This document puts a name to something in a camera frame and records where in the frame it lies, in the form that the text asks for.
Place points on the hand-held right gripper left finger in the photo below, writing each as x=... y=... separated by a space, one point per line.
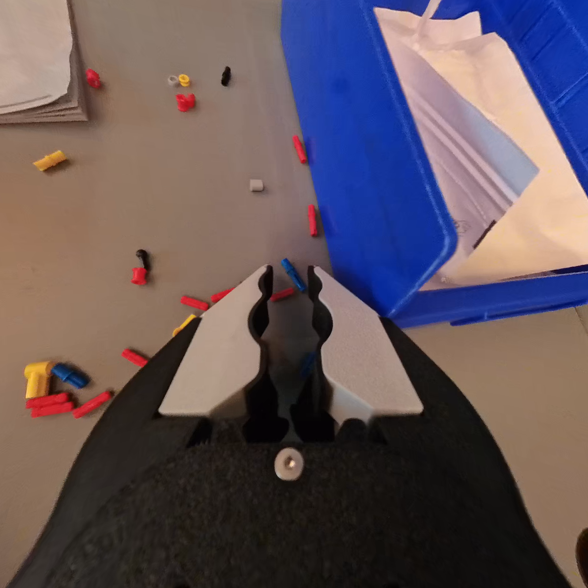
x=216 y=363

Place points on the scattered lego pins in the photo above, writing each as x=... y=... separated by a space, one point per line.
x=50 y=402

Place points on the blue plastic bin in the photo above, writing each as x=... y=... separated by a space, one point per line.
x=363 y=160

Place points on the white paper bag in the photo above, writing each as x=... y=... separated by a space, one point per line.
x=505 y=115

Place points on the blue lego pin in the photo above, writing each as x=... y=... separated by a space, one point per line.
x=293 y=274

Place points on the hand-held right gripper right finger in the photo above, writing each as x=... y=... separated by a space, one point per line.
x=367 y=363

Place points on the open instruction booklet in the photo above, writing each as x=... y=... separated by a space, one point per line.
x=36 y=55

